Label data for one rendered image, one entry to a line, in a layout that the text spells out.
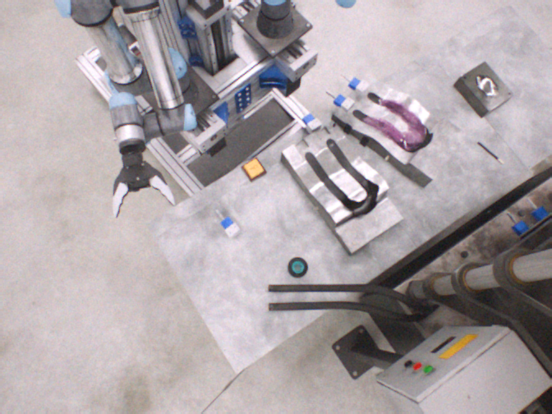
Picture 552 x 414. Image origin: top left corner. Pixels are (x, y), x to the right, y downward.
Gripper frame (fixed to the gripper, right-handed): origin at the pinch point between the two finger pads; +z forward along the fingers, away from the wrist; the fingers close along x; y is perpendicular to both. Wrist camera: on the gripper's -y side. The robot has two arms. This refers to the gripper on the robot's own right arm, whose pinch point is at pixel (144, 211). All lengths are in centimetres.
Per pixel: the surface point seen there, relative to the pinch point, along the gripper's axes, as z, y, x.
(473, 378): 61, -10, -66
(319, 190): -9, 48, -64
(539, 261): 39, -30, -78
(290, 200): -10, 59, -54
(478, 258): 34, 51, -122
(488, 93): -33, 41, -151
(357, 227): 10, 50, -75
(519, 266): 39, -23, -79
